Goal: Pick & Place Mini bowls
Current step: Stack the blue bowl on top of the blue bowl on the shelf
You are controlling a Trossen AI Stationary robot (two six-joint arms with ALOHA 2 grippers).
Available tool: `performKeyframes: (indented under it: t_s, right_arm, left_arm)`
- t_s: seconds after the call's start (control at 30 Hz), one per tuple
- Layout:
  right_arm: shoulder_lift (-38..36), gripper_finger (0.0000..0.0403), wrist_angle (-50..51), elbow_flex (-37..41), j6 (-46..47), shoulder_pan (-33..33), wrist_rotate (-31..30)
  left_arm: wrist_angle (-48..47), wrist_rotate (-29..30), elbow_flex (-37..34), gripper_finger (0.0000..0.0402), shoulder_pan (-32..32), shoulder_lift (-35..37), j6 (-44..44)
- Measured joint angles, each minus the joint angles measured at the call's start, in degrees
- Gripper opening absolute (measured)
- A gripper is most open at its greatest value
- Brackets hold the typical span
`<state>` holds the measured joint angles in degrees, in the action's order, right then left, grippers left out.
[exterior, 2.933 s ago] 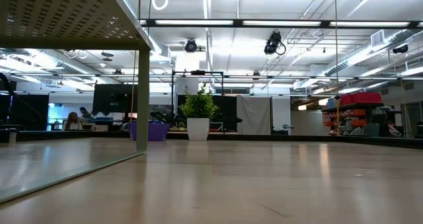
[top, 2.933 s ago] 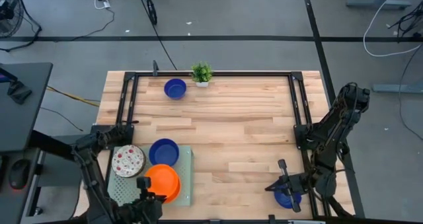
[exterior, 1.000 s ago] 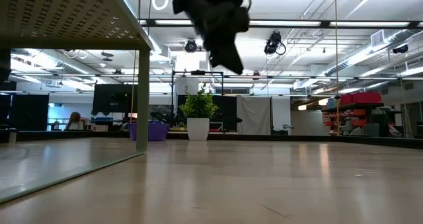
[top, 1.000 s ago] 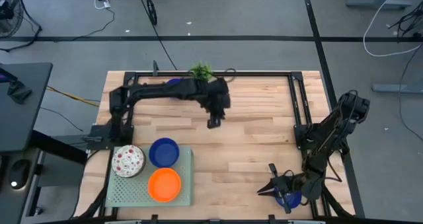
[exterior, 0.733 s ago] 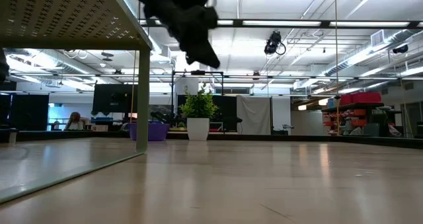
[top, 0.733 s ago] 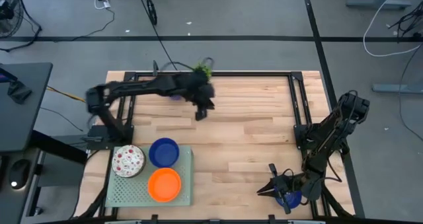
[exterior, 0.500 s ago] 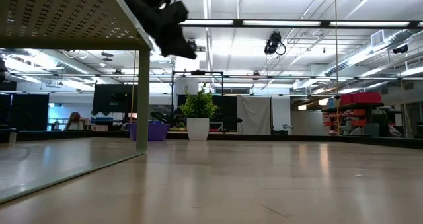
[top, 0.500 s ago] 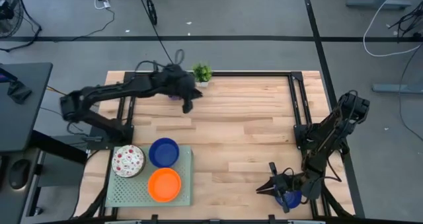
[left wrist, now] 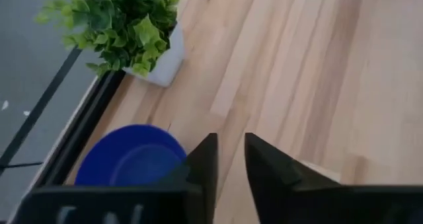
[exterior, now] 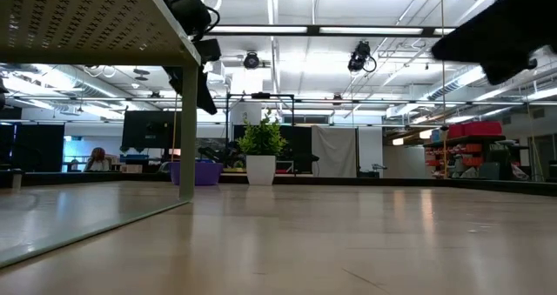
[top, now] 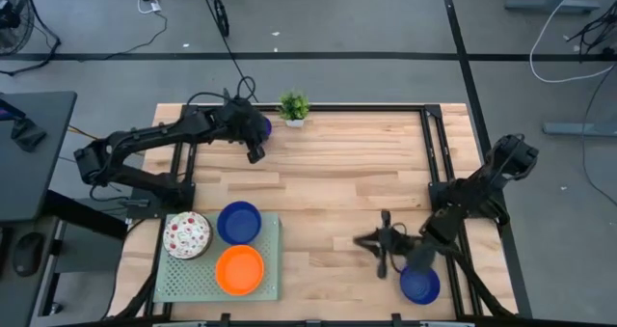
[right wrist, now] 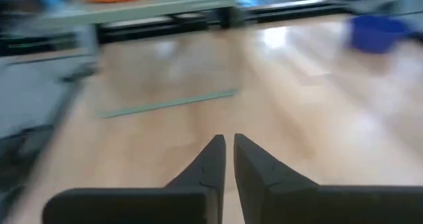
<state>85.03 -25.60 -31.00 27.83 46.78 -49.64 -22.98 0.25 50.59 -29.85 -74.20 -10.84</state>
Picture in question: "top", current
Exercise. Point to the blue plastic mini bowl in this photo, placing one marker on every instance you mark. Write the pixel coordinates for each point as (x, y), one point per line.
(239, 223)
(425, 289)
(268, 126)

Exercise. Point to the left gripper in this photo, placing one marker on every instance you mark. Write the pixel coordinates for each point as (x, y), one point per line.
(243, 122)

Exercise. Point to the black aluminium table frame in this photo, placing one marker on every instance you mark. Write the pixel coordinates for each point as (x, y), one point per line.
(361, 107)

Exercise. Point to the black oval device with light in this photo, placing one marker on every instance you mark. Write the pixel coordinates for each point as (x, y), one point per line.
(28, 254)

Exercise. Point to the black floor fan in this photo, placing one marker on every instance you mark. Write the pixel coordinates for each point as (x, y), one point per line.
(6, 17)

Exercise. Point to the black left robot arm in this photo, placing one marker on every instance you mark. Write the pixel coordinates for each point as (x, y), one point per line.
(144, 136)

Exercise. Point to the grey desk foot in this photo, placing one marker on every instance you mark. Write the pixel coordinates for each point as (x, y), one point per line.
(578, 129)

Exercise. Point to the small plant in white pot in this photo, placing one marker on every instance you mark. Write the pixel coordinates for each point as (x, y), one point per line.
(294, 106)

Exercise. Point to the black diagonal beam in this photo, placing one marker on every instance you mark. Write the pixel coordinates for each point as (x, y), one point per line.
(82, 213)

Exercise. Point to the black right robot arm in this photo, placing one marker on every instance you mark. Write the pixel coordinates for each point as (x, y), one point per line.
(482, 187)

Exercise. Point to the black desk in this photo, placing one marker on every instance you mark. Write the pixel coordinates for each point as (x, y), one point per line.
(34, 182)

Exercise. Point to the floral print mini bowl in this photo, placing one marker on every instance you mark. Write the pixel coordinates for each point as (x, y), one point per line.
(185, 235)

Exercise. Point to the orange plastic mini bowl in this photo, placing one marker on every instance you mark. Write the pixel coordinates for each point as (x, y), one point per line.
(239, 270)

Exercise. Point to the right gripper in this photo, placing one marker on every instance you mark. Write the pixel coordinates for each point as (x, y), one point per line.
(397, 245)

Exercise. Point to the green perforated metal shelf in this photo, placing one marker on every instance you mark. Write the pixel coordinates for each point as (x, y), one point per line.
(193, 283)

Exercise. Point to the black stand on desk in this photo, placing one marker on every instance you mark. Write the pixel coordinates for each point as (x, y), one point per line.
(26, 133)

